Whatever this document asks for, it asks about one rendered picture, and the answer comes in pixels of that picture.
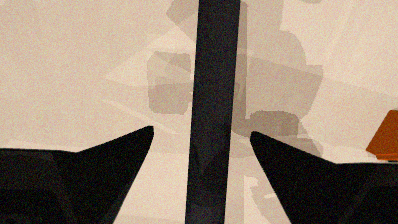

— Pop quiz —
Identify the long black tube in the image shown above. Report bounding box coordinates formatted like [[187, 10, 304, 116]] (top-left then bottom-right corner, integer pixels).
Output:
[[185, 0, 241, 224]]

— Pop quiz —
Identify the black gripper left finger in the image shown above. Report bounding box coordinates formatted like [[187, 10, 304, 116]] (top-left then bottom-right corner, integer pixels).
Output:
[[0, 126, 154, 224]]

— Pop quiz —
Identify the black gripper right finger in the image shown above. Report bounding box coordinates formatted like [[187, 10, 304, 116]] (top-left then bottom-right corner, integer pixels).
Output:
[[250, 131, 398, 224]]

